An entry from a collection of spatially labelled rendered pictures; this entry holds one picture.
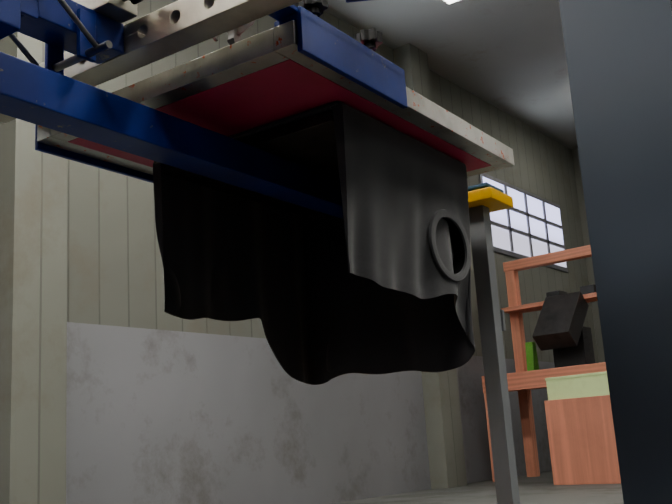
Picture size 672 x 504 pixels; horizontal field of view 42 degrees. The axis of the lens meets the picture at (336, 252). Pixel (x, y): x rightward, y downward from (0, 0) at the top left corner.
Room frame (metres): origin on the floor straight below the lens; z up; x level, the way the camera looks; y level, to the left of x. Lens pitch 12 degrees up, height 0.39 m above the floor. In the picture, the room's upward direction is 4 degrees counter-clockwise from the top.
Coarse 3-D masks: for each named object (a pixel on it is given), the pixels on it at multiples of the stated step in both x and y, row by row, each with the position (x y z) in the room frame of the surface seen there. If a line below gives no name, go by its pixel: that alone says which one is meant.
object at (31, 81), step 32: (0, 64) 1.06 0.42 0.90; (32, 64) 1.10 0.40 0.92; (0, 96) 1.07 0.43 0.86; (32, 96) 1.10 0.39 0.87; (64, 96) 1.14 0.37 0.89; (96, 96) 1.19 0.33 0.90; (64, 128) 1.19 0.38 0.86; (96, 128) 1.20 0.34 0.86; (128, 128) 1.24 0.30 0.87; (160, 128) 1.29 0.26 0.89; (192, 128) 1.35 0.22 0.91; (160, 160) 1.36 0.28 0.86; (192, 160) 1.37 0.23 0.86; (224, 160) 1.42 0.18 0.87; (256, 160) 1.49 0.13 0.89; (288, 160) 1.57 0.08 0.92; (288, 192) 1.59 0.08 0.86; (320, 192) 1.65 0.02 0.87
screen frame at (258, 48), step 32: (288, 32) 1.16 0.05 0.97; (192, 64) 1.27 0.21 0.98; (224, 64) 1.23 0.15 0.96; (256, 64) 1.22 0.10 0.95; (320, 64) 1.23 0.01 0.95; (128, 96) 1.35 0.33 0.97; (160, 96) 1.32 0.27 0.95; (416, 96) 1.46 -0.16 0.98; (448, 128) 1.55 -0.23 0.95; (128, 160) 1.61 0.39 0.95; (512, 160) 1.80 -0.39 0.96
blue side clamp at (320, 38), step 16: (288, 16) 1.17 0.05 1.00; (304, 16) 1.16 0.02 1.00; (304, 32) 1.16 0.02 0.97; (320, 32) 1.19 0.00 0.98; (336, 32) 1.23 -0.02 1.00; (304, 48) 1.16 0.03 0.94; (320, 48) 1.19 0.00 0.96; (336, 48) 1.23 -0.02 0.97; (352, 48) 1.27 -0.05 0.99; (368, 48) 1.31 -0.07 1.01; (336, 64) 1.22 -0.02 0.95; (352, 64) 1.26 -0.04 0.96; (368, 64) 1.30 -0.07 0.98; (384, 64) 1.35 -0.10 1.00; (352, 80) 1.27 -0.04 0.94; (368, 80) 1.30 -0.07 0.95; (384, 80) 1.34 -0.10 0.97; (400, 80) 1.39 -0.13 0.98; (384, 96) 1.35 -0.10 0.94; (400, 96) 1.38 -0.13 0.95
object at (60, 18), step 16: (48, 0) 1.12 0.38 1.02; (48, 16) 1.12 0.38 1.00; (64, 16) 1.14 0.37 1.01; (96, 16) 1.19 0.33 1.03; (32, 32) 1.15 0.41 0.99; (48, 32) 1.15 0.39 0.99; (64, 32) 1.15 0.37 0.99; (96, 32) 1.19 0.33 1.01; (112, 32) 1.21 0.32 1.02; (64, 48) 1.20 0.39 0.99; (112, 48) 1.22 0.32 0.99
